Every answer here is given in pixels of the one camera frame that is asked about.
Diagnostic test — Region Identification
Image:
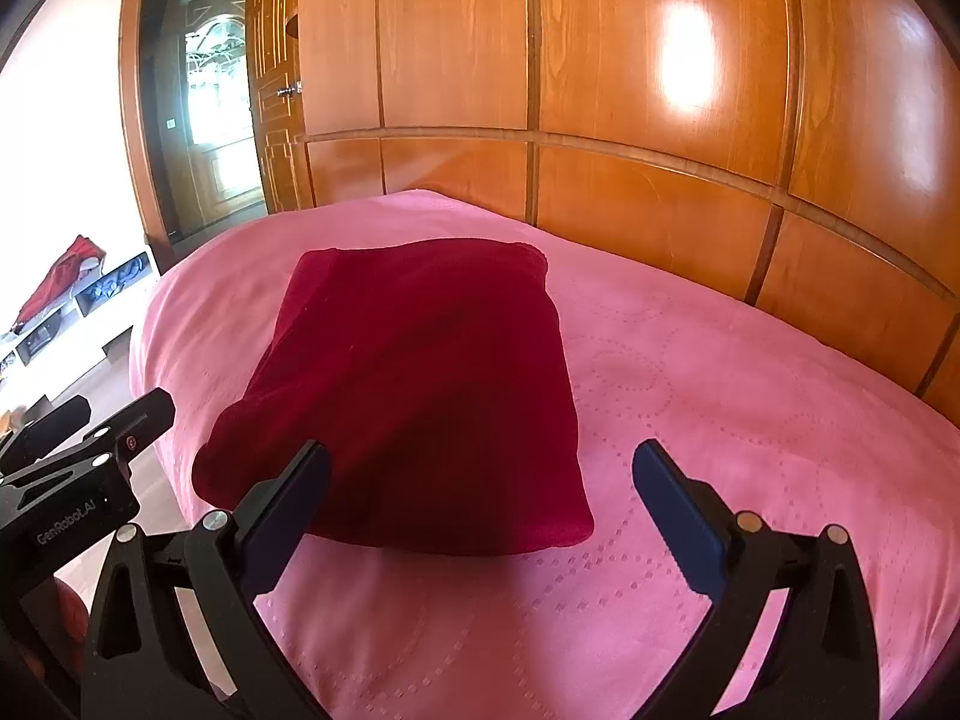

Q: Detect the pink bed sheet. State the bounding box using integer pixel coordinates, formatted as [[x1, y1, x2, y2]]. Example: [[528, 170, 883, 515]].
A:
[[127, 190, 960, 720]]

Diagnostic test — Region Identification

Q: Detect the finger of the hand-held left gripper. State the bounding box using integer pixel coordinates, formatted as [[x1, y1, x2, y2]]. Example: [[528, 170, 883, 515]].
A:
[[71, 388, 177, 477], [0, 399, 92, 467]]

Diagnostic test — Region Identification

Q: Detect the white low cabinet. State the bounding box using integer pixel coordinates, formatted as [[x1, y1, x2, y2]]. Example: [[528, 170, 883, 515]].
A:
[[0, 244, 162, 421]]

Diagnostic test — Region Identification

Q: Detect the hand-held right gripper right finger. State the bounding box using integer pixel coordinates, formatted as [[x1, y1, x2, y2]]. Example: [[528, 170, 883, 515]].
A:
[[631, 439, 880, 720]]

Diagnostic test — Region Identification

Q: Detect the wooden door frame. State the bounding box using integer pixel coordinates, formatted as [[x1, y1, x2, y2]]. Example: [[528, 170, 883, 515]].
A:
[[118, 0, 271, 271]]

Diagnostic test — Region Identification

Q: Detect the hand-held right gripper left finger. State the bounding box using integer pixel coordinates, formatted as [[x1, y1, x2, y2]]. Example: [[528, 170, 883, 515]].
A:
[[81, 439, 333, 720]]

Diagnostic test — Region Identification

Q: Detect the wooden wardrobe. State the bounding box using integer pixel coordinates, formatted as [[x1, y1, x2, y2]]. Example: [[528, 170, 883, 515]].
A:
[[289, 0, 960, 406]]

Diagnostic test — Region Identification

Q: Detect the dark printed box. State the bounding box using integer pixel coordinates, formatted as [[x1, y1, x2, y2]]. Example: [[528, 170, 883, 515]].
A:
[[75, 255, 155, 316]]

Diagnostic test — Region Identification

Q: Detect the door with arched glass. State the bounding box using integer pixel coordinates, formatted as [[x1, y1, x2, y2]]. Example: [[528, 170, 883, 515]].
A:
[[176, 11, 267, 230]]

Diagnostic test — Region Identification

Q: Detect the maroon velvet garment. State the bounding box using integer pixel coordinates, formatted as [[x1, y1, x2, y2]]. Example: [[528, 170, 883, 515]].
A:
[[191, 238, 596, 557]]

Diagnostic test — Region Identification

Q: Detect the carved wooden door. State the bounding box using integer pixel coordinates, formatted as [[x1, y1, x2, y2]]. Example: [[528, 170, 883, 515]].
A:
[[246, 0, 316, 215]]

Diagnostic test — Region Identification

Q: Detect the red cloth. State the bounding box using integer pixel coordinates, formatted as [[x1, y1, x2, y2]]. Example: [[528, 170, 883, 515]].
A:
[[16, 235, 103, 323]]

